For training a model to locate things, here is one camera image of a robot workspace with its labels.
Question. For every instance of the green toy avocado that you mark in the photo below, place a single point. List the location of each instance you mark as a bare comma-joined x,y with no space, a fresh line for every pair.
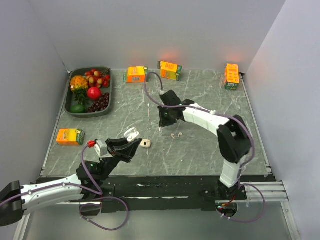
78,109

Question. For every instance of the orange juice box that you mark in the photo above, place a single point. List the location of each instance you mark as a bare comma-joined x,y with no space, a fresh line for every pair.
231,77
135,74
169,71
70,137

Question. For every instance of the orange toy pineapple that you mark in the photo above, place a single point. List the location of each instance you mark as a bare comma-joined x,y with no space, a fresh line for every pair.
79,87

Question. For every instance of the orange juice box back middle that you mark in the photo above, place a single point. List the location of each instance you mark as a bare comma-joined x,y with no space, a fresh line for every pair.
169,71

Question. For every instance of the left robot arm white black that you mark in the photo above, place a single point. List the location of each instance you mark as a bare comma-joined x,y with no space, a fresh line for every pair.
18,200

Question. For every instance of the red toy apple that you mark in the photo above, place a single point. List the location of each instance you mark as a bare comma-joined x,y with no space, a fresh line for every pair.
94,93

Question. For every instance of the dark purple grape bunch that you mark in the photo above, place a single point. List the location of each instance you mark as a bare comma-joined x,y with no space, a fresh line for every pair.
101,104

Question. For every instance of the pink earbud charging case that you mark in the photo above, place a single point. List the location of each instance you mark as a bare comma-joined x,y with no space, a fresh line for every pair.
145,143

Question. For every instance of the orange juice box front left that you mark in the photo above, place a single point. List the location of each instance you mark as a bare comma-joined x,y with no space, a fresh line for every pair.
70,137

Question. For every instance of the orange juice box back right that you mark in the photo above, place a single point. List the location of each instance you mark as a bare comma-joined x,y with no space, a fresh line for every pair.
231,77

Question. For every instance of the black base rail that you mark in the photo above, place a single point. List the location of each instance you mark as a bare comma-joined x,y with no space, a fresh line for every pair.
150,193

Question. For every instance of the white earbud charging case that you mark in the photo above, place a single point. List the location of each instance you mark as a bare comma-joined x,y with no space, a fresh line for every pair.
131,134

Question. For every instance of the orange juice box back left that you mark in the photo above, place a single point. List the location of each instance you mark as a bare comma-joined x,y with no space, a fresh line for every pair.
135,74

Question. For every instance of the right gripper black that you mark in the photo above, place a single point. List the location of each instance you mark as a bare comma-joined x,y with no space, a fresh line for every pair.
163,122

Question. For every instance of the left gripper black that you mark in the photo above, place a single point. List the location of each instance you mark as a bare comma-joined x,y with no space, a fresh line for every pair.
125,151

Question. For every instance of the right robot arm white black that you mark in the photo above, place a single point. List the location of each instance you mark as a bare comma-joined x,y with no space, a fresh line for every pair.
233,140

